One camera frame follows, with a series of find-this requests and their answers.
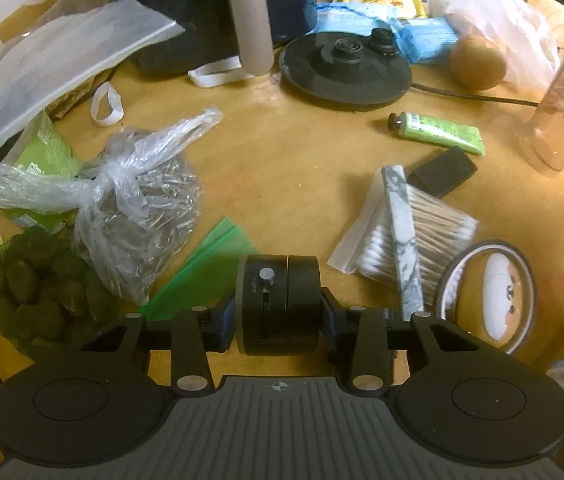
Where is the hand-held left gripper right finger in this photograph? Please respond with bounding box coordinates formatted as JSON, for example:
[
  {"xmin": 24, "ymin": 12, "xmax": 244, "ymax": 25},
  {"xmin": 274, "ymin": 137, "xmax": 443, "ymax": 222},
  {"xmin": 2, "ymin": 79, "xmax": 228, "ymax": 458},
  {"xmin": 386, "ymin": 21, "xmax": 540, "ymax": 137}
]
[{"xmin": 319, "ymin": 287, "xmax": 482, "ymax": 395}]

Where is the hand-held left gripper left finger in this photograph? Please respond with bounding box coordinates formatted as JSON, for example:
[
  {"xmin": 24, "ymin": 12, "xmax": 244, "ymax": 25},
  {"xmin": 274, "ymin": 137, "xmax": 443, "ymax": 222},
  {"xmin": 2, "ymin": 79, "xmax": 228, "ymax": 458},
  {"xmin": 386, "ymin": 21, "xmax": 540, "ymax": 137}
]
[{"xmin": 79, "ymin": 295, "xmax": 237, "ymax": 395}]

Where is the black cylindrical switch device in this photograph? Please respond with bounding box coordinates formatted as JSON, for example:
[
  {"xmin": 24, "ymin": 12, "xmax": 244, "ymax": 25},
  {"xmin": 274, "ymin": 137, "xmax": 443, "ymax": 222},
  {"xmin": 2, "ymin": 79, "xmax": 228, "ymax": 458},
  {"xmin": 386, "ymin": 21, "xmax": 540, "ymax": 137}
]
[{"xmin": 236, "ymin": 255, "xmax": 321, "ymax": 356}]

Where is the bag of cotton swabs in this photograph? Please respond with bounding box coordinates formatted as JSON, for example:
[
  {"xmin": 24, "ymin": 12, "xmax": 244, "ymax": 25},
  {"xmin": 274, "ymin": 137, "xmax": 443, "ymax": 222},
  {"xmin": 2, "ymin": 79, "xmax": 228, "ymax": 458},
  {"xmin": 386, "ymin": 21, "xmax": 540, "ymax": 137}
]
[{"xmin": 327, "ymin": 165, "xmax": 480, "ymax": 306}]

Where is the wooden desktop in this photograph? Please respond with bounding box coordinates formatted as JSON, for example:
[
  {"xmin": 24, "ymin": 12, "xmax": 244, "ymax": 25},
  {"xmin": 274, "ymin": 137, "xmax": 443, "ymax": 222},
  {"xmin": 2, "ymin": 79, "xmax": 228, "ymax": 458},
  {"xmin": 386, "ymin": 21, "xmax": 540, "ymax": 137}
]
[{"xmin": 0, "ymin": 0, "xmax": 564, "ymax": 411}]

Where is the green plastic strip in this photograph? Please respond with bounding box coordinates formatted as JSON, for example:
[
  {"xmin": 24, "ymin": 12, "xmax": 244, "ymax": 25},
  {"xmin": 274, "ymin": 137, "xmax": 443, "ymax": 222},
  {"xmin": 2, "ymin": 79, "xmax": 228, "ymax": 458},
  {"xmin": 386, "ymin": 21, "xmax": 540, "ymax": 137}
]
[{"xmin": 137, "ymin": 216, "xmax": 257, "ymax": 321}]

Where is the grey marble pattern stick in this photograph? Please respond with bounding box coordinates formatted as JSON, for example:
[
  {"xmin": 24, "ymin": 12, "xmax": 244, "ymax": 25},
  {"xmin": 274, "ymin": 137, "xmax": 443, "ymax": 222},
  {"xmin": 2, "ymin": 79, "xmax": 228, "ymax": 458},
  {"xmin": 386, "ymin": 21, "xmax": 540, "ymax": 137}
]
[{"xmin": 381, "ymin": 164, "xmax": 425, "ymax": 321}]

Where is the clear bag of seeds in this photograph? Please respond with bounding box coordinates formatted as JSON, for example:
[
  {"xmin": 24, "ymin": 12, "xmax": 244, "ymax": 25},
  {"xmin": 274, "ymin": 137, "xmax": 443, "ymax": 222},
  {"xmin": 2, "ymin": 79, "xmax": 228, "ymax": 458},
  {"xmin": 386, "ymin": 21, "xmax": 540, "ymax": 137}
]
[{"xmin": 0, "ymin": 106, "xmax": 225, "ymax": 307}]

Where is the round black-rimmed mirror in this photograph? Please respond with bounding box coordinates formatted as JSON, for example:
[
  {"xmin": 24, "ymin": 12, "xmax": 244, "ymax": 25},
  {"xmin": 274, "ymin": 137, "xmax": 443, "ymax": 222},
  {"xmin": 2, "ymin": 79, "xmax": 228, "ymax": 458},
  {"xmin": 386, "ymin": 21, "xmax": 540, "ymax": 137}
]
[{"xmin": 434, "ymin": 240, "xmax": 538, "ymax": 356}]

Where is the black rectangular block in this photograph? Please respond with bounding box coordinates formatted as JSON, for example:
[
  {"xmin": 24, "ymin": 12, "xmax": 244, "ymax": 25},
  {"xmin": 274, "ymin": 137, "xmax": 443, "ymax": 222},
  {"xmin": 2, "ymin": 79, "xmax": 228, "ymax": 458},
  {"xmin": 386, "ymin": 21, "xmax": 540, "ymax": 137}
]
[{"xmin": 407, "ymin": 146, "xmax": 478, "ymax": 199}]

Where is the green net bag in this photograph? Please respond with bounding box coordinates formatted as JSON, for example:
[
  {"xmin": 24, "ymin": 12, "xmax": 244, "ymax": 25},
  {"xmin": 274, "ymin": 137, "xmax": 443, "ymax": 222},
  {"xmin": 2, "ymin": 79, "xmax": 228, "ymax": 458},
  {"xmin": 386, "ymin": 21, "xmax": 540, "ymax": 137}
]
[{"xmin": 0, "ymin": 227, "xmax": 128, "ymax": 363}]

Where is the green cream tube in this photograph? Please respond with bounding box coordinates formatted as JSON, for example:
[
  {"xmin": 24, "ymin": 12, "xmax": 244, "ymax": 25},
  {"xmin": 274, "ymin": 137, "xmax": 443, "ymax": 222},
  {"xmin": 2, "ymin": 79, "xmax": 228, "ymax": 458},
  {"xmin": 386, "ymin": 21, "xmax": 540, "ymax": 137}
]
[{"xmin": 388, "ymin": 111, "xmax": 486, "ymax": 156}]

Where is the white elastic band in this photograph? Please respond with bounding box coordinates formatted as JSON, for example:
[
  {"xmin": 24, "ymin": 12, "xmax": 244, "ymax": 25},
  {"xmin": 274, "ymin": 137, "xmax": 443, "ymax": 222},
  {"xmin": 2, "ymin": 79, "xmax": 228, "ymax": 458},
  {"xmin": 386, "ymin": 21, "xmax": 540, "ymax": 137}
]
[
  {"xmin": 91, "ymin": 81, "xmax": 125, "ymax": 126},
  {"xmin": 188, "ymin": 56, "xmax": 255, "ymax": 89}
]

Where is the black kettle base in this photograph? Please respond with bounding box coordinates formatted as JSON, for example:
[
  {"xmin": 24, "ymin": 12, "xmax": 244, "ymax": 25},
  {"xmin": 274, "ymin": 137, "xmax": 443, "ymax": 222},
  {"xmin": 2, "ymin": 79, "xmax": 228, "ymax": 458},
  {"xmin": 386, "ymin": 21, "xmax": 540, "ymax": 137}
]
[{"xmin": 279, "ymin": 30, "xmax": 413, "ymax": 111}]

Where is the green paper carton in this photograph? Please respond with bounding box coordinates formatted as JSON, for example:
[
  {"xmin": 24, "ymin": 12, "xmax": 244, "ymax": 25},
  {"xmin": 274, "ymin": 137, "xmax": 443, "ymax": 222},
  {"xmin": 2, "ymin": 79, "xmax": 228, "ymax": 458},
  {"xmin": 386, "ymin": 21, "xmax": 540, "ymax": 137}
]
[{"xmin": 0, "ymin": 110, "xmax": 85, "ymax": 236}]

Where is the gold crinkled packet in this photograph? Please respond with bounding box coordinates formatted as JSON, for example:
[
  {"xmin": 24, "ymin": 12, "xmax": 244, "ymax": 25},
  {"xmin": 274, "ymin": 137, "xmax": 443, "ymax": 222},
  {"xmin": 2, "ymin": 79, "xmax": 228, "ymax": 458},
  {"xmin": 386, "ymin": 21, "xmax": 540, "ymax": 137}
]
[{"xmin": 44, "ymin": 69, "xmax": 115, "ymax": 120}]

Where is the small black round knob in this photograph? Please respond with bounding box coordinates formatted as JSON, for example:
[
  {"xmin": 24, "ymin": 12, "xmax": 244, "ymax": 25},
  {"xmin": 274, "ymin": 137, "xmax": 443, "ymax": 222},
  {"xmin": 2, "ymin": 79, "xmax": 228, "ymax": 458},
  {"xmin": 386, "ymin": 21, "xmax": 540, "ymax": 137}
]
[{"xmin": 369, "ymin": 27, "xmax": 397, "ymax": 55}]

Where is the blue wet wipes pack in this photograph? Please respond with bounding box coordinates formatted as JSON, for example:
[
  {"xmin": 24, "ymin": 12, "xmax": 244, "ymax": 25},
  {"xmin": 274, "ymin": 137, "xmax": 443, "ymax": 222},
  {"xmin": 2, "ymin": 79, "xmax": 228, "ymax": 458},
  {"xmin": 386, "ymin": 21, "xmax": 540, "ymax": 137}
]
[{"xmin": 389, "ymin": 16, "xmax": 458, "ymax": 64}]

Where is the brown pear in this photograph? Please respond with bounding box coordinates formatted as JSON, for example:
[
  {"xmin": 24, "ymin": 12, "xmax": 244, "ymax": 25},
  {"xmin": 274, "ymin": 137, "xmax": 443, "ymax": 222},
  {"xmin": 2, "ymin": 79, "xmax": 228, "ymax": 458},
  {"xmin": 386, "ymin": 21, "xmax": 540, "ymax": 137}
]
[{"xmin": 449, "ymin": 34, "xmax": 507, "ymax": 92}]

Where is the blue crinkled packet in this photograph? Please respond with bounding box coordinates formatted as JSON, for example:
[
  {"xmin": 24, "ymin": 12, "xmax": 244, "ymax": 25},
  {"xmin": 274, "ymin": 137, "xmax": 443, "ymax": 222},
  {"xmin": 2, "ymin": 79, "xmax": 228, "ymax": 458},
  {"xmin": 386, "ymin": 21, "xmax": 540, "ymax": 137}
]
[{"xmin": 316, "ymin": 1, "xmax": 393, "ymax": 37}]

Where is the translucent zip bag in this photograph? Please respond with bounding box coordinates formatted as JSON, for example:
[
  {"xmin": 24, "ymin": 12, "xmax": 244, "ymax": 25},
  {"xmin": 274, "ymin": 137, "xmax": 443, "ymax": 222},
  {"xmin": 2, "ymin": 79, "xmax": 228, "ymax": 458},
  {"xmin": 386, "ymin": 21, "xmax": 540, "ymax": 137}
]
[{"xmin": 0, "ymin": 0, "xmax": 187, "ymax": 181}]

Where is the clear bottle with black lid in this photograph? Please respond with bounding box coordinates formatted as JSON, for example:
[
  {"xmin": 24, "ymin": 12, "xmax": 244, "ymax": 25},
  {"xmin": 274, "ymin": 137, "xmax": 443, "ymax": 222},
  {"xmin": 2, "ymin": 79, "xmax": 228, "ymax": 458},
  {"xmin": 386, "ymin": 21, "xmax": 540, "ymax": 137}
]
[{"xmin": 514, "ymin": 22, "xmax": 564, "ymax": 173}]

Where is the dark blue air fryer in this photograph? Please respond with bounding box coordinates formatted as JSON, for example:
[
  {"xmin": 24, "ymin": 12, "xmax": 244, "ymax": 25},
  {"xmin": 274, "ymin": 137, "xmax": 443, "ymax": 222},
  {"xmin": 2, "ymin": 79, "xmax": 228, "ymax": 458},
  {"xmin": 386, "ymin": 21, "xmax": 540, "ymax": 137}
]
[{"xmin": 99, "ymin": 0, "xmax": 319, "ymax": 78}]

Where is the yellow wipes pack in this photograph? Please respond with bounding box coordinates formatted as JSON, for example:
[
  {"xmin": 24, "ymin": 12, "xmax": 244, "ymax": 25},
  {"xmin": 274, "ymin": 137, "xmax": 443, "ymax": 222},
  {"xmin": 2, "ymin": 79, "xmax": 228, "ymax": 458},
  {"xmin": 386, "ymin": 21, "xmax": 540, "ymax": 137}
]
[{"xmin": 334, "ymin": 0, "xmax": 427, "ymax": 16}]

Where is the white plastic bag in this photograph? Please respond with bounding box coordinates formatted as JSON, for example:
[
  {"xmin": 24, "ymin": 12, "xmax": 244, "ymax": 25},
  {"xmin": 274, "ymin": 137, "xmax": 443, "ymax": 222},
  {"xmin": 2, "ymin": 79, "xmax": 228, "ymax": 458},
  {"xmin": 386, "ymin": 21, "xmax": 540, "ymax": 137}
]
[{"xmin": 429, "ymin": 0, "xmax": 562, "ymax": 96}]

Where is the brown cardboard envelope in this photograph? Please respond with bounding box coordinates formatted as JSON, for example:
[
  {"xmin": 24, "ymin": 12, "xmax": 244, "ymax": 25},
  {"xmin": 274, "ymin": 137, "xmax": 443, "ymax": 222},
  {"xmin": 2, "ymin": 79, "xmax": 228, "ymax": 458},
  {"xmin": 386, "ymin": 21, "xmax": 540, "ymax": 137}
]
[{"xmin": 0, "ymin": 0, "xmax": 113, "ymax": 126}]

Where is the black kettle power cable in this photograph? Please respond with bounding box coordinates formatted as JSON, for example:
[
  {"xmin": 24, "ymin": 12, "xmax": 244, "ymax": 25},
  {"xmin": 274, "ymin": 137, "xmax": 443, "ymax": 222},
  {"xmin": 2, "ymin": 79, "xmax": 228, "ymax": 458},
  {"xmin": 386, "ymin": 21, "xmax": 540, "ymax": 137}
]
[{"xmin": 409, "ymin": 80, "xmax": 540, "ymax": 108}]

